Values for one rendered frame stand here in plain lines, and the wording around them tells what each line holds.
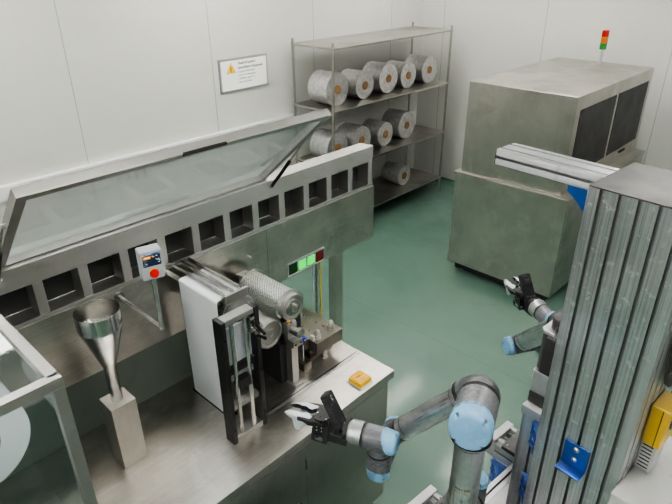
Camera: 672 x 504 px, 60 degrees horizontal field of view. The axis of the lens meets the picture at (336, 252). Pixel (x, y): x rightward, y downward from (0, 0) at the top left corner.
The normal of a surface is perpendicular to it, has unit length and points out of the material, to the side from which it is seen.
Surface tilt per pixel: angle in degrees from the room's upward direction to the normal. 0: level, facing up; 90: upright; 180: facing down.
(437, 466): 0
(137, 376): 90
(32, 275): 90
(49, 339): 90
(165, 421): 0
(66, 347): 90
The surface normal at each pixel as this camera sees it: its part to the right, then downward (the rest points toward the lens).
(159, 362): 0.72, 0.31
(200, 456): 0.00, -0.89
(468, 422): -0.38, 0.31
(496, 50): -0.69, 0.33
